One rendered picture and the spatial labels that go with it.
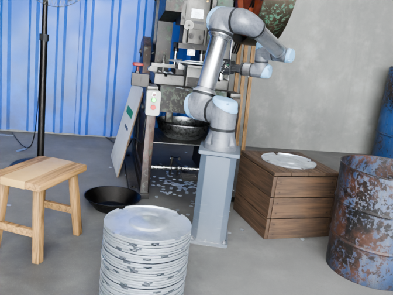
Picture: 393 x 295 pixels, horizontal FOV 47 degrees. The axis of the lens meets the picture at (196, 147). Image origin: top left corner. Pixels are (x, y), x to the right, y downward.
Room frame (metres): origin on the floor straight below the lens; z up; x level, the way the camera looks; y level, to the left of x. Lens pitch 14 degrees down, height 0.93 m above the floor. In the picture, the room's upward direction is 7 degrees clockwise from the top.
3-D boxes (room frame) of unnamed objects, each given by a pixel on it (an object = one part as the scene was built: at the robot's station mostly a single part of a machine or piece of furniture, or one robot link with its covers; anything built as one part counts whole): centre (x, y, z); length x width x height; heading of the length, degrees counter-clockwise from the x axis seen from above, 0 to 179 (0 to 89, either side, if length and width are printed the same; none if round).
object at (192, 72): (2.63, 0.06, 0.72); 0.25 x 0.14 x 0.14; 13
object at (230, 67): (2.54, -0.15, 0.79); 0.12 x 0.09 x 0.08; 65
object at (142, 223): (1.39, 0.13, 0.32); 0.29 x 0.29 x 0.01
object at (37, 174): (1.78, 0.63, 0.16); 0.34 x 0.24 x 0.34; 165
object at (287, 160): (2.32, -0.50, 0.35); 0.29 x 0.29 x 0.01
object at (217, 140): (2.02, -0.11, 0.50); 0.15 x 0.15 x 0.10
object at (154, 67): (2.76, 0.27, 0.76); 0.17 x 0.06 x 0.10; 103
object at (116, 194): (2.25, 0.41, 0.04); 0.30 x 0.30 x 0.07
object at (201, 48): (2.81, 0.10, 0.86); 0.20 x 0.16 x 0.05; 103
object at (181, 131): (2.80, 0.10, 0.36); 0.34 x 0.34 x 0.10
